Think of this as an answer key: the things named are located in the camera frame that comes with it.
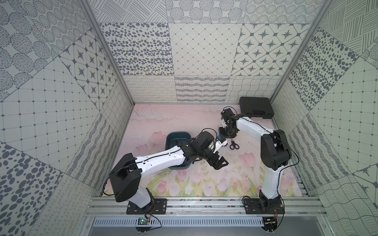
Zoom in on small dark scissors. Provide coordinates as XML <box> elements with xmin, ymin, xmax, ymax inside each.
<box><xmin>230</xmin><ymin>139</ymin><xmax>240</xmax><ymax>150</ymax></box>

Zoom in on teal plastic storage box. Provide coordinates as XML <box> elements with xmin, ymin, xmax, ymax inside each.
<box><xmin>165</xmin><ymin>132</ymin><xmax>192</xmax><ymax>170</ymax></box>

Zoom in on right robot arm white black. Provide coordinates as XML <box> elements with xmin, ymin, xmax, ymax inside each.
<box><xmin>220</xmin><ymin>106</ymin><xmax>292</xmax><ymax>213</ymax></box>

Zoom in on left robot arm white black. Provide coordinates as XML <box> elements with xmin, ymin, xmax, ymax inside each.
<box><xmin>107</xmin><ymin>131</ymin><xmax>228</xmax><ymax>213</ymax></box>

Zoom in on black plastic tool case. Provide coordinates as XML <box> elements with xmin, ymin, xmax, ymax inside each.
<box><xmin>239</xmin><ymin>97</ymin><xmax>275</xmax><ymax>119</ymax></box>

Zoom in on right black controller board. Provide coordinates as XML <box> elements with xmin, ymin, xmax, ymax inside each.
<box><xmin>262</xmin><ymin>217</ymin><xmax>278</xmax><ymax>233</ymax></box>

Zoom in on left green circuit board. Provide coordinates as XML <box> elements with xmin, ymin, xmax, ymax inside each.
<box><xmin>135</xmin><ymin>217</ymin><xmax>151</xmax><ymax>233</ymax></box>

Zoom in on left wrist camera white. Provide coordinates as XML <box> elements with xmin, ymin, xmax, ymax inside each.
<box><xmin>209</xmin><ymin>135</ymin><xmax>228</xmax><ymax>153</ymax></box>

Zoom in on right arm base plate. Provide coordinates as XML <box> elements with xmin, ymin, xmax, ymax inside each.
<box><xmin>241</xmin><ymin>196</ymin><xmax>285</xmax><ymax>215</ymax></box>

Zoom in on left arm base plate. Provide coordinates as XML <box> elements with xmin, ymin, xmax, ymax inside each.
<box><xmin>127</xmin><ymin>198</ymin><xmax>167</xmax><ymax>215</ymax></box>

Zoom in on white perforated cable duct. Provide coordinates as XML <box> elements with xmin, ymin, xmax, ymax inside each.
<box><xmin>93</xmin><ymin>216</ymin><xmax>263</xmax><ymax>227</ymax></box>

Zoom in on aluminium rail frame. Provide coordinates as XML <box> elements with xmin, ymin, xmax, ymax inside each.
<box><xmin>84</xmin><ymin>196</ymin><xmax>326</xmax><ymax>217</ymax></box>

